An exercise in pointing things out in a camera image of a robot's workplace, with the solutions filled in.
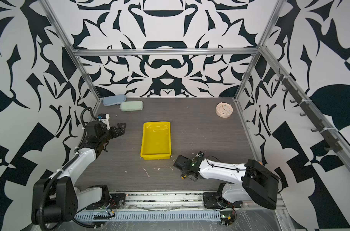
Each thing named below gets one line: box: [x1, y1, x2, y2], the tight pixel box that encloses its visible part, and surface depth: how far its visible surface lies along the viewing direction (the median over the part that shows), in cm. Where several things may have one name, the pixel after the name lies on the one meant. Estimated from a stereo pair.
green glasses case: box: [119, 100, 144, 112], surface depth 114 cm
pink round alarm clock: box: [215, 101, 234, 119], surface depth 111 cm
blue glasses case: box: [102, 93, 126, 107], surface depth 117 cm
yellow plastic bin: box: [140, 121, 172, 161], surface depth 94 cm
